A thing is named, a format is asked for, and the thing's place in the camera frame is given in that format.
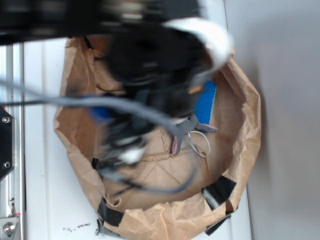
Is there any brown paper bag tray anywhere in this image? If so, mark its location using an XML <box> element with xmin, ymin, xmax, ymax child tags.
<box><xmin>53</xmin><ymin>34</ymin><xmax>263</xmax><ymax>240</ymax></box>

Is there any aluminium frame rail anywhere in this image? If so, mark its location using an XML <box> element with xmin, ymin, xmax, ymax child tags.
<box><xmin>0</xmin><ymin>43</ymin><xmax>26</xmax><ymax>240</ymax></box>

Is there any gray braided cable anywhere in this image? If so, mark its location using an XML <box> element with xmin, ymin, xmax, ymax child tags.
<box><xmin>0</xmin><ymin>79</ymin><xmax>183</xmax><ymax>141</ymax></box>

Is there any black metal bracket plate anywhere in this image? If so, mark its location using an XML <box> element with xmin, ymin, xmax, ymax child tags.
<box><xmin>0</xmin><ymin>106</ymin><xmax>15</xmax><ymax>182</ymax></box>

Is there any blue sponge block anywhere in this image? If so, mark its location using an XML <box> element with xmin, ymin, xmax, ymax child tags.
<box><xmin>194</xmin><ymin>80</ymin><xmax>217</xmax><ymax>124</ymax></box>

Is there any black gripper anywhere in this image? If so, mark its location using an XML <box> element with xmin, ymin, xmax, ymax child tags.
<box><xmin>94</xmin><ymin>73</ymin><xmax>203</xmax><ymax>180</ymax></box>

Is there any gray plush animal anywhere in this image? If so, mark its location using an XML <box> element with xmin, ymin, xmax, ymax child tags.
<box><xmin>171</xmin><ymin>114</ymin><xmax>218</xmax><ymax>158</ymax></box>

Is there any white plastic table tray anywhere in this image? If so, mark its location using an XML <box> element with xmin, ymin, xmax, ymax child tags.
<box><xmin>22</xmin><ymin>0</ymin><xmax>253</xmax><ymax>240</ymax></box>

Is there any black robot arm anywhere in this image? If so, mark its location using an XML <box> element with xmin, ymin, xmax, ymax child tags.
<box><xmin>0</xmin><ymin>0</ymin><xmax>215</xmax><ymax>184</ymax></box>

